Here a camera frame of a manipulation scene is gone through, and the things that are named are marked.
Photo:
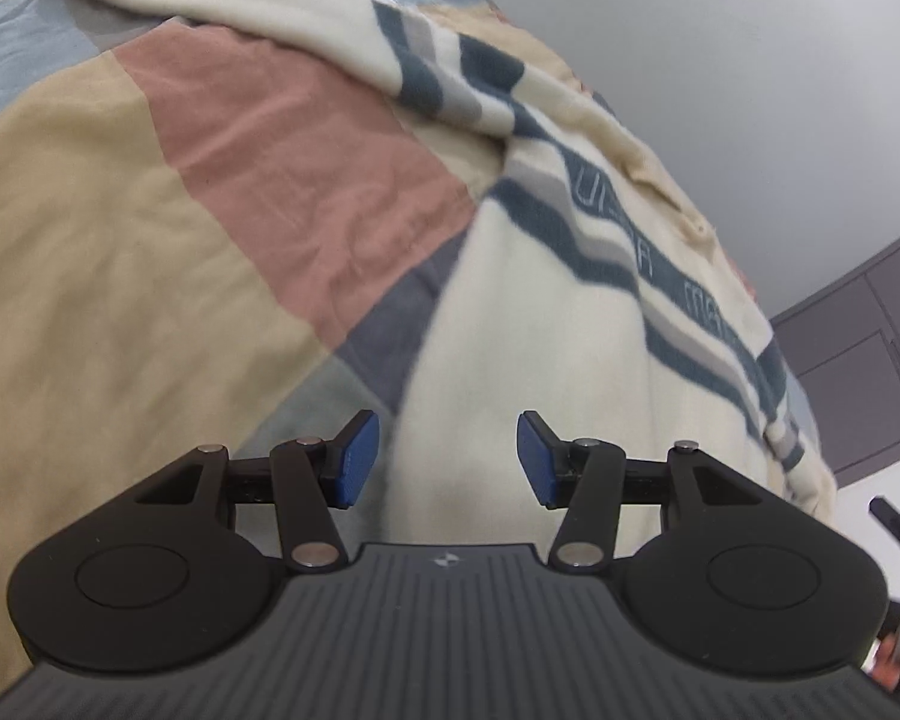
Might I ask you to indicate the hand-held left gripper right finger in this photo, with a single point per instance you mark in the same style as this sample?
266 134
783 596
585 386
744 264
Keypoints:
538 461

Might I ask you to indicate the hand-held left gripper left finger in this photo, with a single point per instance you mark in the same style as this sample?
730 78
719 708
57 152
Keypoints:
356 461

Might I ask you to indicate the cream striped sweater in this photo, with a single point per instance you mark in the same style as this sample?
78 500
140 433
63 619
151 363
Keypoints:
540 315

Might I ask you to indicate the grey door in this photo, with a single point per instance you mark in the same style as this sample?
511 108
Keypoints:
855 360

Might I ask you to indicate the patchwork quilt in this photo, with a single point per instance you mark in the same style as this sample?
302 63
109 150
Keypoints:
120 240

